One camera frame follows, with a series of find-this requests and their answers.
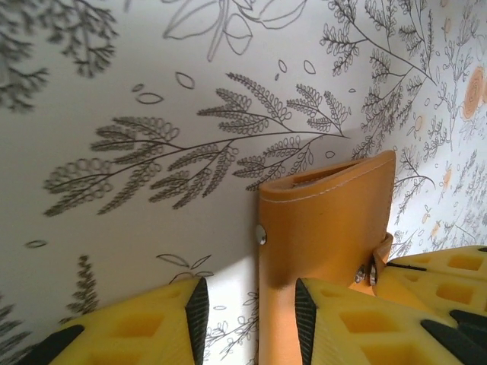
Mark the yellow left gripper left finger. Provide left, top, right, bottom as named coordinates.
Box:
left=26, top=275, right=211, bottom=365

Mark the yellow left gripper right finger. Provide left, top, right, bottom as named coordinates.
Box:
left=294, top=277, right=487, bottom=365

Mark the orange leather card holder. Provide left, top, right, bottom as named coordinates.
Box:
left=253, top=149, right=397, bottom=365

